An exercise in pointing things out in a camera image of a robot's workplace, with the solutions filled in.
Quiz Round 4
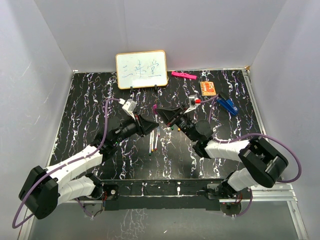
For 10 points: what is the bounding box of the red whiteboard pen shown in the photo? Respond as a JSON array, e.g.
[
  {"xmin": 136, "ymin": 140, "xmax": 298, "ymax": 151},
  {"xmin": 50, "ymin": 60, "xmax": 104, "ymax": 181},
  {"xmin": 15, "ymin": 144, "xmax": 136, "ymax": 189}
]
[{"xmin": 154, "ymin": 134, "xmax": 159, "ymax": 151}]

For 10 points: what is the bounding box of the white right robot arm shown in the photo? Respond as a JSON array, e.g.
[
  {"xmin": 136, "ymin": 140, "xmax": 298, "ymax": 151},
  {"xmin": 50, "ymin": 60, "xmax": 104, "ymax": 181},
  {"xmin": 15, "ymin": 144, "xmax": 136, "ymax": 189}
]
[{"xmin": 156, "ymin": 106, "xmax": 289, "ymax": 199}]

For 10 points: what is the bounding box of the yellow whiteboard pen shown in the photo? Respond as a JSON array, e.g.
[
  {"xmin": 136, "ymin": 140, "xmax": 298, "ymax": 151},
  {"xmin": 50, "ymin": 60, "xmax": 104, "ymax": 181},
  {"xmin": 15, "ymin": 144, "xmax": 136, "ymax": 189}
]
[{"xmin": 151, "ymin": 130, "xmax": 155, "ymax": 153}]

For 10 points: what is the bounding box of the purple pen cap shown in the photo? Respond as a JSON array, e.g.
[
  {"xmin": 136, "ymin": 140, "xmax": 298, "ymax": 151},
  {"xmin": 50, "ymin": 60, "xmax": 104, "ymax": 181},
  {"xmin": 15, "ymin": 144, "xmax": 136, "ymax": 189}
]
[{"xmin": 152, "ymin": 104, "xmax": 157, "ymax": 113}]

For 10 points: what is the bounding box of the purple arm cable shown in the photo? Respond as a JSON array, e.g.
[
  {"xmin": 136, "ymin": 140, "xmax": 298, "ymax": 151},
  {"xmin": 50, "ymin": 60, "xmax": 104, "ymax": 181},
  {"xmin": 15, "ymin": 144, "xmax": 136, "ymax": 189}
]
[
  {"xmin": 11, "ymin": 97, "xmax": 126, "ymax": 230},
  {"xmin": 194, "ymin": 93, "xmax": 302, "ymax": 183}
]

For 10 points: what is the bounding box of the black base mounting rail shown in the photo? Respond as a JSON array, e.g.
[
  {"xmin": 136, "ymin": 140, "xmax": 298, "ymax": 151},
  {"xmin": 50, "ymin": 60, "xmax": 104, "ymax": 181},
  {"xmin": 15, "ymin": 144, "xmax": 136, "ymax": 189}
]
[{"xmin": 81, "ymin": 179, "xmax": 251, "ymax": 213}]

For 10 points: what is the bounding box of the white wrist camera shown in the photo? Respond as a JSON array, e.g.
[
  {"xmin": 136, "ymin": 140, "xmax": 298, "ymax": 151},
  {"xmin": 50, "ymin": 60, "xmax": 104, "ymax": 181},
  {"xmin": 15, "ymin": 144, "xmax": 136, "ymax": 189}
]
[
  {"xmin": 185, "ymin": 94, "xmax": 201, "ymax": 113},
  {"xmin": 122, "ymin": 99, "xmax": 137, "ymax": 116}
]

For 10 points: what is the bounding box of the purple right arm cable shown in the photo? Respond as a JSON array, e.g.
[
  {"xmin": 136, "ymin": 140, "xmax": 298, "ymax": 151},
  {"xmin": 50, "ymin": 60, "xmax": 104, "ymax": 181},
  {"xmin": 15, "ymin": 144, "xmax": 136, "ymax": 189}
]
[{"xmin": 194, "ymin": 93, "xmax": 302, "ymax": 183}]

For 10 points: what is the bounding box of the aluminium frame rail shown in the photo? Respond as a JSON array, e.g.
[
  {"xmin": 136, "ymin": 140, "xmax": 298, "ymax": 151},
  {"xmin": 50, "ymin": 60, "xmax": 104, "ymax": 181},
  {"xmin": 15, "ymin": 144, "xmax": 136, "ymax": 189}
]
[{"xmin": 243, "ymin": 69, "xmax": 310, "ymax": 240}]

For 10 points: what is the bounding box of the small framed whiteboard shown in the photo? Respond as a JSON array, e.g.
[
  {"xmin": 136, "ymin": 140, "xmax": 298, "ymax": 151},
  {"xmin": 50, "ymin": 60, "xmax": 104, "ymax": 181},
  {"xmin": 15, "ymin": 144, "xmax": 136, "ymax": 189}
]
[{"xmin": 115, "ymin": 50, "xmax": 168, "ymax": 90}]

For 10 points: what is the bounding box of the green whiteboard pen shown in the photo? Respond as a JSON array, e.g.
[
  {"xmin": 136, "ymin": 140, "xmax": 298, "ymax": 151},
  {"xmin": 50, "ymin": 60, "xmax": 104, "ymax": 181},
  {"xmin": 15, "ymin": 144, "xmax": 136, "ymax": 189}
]
[{"xmin": 148, "ymin": 132, "xmax": 152, "ymax": 156}]

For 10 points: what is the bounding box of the purple whiteboard pen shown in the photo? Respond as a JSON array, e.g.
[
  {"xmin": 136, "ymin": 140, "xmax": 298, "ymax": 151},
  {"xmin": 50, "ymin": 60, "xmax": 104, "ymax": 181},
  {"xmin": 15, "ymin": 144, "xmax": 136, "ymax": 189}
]
[{"xmin": 152, "ymin": 110, "xmax": 158, "ymax": 123}]

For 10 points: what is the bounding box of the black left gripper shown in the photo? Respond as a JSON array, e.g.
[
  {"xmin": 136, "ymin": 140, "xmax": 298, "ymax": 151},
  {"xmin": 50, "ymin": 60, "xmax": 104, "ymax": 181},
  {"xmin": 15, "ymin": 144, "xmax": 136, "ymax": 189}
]
[{"xmin": 112, "ymin": 110, "xmax": 158, "ymax": 145}]

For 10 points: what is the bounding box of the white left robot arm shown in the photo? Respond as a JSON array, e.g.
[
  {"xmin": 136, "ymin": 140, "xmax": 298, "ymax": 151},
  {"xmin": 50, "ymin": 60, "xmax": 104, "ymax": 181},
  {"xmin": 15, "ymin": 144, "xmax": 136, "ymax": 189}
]
[{"xmin": 18, "ymin": 114, "xmax": 159, "ymax": 220}]

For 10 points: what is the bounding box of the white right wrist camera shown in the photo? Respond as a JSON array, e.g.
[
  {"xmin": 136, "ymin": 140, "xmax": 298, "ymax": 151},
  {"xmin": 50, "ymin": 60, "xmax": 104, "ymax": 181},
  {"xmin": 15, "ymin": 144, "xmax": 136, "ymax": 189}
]
[{"xmin": 185, "ymin": 94, "xmax": 201, "ymax": 113}]

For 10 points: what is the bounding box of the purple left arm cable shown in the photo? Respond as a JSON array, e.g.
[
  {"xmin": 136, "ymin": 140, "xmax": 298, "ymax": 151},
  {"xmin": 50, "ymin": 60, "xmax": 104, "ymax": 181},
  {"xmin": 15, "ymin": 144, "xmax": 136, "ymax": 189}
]
[{"xmin": 11, "ymin": 97, "xmax": 126, "ymax": 230}]

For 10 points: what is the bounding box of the orange card pack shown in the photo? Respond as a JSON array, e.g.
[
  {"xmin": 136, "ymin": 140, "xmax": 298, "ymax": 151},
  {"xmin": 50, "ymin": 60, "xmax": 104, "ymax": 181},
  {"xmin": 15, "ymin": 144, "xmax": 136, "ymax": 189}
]
[{"xmin": 200, "ymin": 81, "xmax": 217, "ymax": 97}]

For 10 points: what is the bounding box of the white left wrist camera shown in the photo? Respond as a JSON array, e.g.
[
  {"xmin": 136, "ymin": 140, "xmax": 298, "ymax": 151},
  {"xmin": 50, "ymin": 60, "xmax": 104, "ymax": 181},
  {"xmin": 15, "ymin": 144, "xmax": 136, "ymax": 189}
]
[{"xmin": 122, "ymin": 99, "xmax": 137, "ymax": 116}]

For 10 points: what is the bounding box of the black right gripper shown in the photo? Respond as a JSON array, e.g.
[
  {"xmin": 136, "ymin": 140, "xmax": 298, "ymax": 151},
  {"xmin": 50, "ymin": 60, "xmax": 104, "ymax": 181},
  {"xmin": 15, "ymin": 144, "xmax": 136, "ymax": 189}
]
[{"xmin": 155, "ymin": 105, "xmax": 197, "ymax": 143}]

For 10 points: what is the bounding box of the blue stapler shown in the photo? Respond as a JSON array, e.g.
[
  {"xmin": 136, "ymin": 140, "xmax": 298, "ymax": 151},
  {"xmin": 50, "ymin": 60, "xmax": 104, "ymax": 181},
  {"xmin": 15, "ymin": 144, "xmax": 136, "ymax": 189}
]
[{"xmin": 217, "ymin": 92, "xmax": 238, "ymax": 116}]

